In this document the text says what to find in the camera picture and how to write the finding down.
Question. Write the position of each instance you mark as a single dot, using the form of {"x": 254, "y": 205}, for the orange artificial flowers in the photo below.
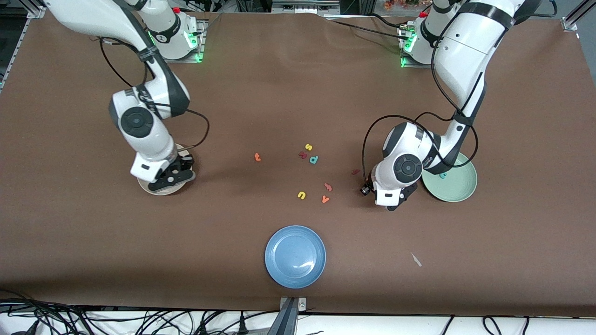
{"x": 400, "y": 3}

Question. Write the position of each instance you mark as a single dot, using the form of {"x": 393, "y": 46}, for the beige brown plate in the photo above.
{"x": 143, "y": 186}

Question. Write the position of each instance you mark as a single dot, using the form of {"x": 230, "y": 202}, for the green plate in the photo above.
{"x": 458, "y": 184}

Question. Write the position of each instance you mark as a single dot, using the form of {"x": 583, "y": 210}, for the blue plate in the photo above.
{"x": 295, "y": 257}

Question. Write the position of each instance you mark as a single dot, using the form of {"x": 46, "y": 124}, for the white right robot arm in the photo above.
{"x": 144, "y": 135}

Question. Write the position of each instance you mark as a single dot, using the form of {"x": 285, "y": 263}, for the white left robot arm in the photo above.
{"x": 465, "y": 46}

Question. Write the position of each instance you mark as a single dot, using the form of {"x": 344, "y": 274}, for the silver device box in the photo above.
{"x": 302, "y": 7}

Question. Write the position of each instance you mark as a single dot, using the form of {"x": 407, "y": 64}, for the white paper scrap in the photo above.
{"x": 416, "y": 259}

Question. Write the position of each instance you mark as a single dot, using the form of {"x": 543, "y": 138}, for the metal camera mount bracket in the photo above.
{"x": 286, "y": 321}

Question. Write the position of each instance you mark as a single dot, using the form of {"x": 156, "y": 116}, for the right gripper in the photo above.
{"x": 183, "y": 162}

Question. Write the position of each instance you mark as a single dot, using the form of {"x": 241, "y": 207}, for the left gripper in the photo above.
{"x": 369, "y": 184}

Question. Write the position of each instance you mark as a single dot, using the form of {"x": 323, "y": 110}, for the aluminium frame profile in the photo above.
{"x": 570, "y": 22}
{"x": 36, "y": 12}

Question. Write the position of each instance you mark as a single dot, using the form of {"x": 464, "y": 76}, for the teal letter d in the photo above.
{"x": 314, "y": 160}

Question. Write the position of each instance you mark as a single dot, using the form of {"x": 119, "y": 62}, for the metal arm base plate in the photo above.
{"x": 202, "y": 32}
{"x": 409, "y": 65}

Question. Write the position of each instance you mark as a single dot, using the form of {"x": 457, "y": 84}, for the brown table cover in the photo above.
{"x": 298, "y": 93}

